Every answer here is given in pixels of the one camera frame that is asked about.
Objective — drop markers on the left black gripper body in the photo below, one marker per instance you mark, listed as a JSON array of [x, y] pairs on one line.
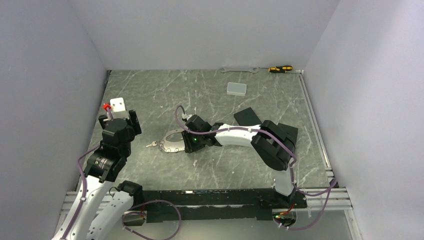
[[127, 150]]

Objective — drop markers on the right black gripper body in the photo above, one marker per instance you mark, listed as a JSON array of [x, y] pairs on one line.
[[194, 141]]

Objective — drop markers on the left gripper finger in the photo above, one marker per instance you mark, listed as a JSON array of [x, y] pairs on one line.
[[102, 121], [135, 122]]

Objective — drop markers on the silver key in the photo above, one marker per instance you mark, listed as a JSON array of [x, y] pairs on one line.
[[153, 144]]

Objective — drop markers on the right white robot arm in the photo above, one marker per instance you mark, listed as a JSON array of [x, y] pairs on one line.
[[274, 143]]

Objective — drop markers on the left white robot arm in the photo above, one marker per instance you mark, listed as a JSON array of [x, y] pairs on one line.
[[85, 221]]

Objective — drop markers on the grey plastic box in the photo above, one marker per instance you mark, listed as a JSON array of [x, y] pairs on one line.
[[236, 89]]

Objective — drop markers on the black rectangular device box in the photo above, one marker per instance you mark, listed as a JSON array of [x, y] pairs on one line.
[[290, 136]]

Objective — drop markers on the silver open-end wrench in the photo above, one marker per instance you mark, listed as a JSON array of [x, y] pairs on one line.
[[252, 70]]

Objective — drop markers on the yellow black screwdriver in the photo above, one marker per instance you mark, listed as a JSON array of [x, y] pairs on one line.
[[279, 69]]

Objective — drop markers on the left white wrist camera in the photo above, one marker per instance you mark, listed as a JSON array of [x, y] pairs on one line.
[[116, 109]]

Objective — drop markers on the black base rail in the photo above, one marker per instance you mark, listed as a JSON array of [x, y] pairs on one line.
[[255, 203]]

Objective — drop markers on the aluminium frame rail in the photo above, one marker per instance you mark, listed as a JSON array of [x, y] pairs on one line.
[[338, 199]]

